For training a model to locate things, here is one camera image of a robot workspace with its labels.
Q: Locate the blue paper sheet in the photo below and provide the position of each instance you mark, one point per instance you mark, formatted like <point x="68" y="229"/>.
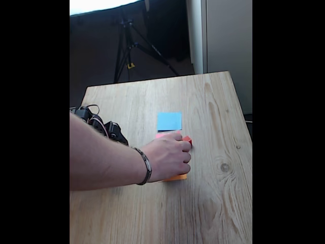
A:
<point x="169" y="121"/>

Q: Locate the person's hand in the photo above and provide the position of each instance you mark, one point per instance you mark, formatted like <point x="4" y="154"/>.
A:
<point x="167" y="157"/>

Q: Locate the white cabinet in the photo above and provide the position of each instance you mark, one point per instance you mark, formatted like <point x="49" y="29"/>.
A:
<point x="228" y="38"/>

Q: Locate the red cube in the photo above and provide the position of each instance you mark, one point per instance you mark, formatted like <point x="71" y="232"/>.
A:
<point x="188" y="140"/>

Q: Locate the yellow tape marker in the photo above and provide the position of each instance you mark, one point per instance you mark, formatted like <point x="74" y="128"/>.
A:
<point x="130" y="66"/>

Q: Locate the black tripod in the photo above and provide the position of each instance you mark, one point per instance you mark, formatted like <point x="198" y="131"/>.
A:
<point x="126" y="40"/>

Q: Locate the orange paper sheet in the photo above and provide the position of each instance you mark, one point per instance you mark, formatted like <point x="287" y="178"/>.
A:
<point x="177" y="178"/>

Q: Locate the pink paper sheet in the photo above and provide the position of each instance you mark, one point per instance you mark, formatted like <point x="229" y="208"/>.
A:
<point x="161" y="135"/>

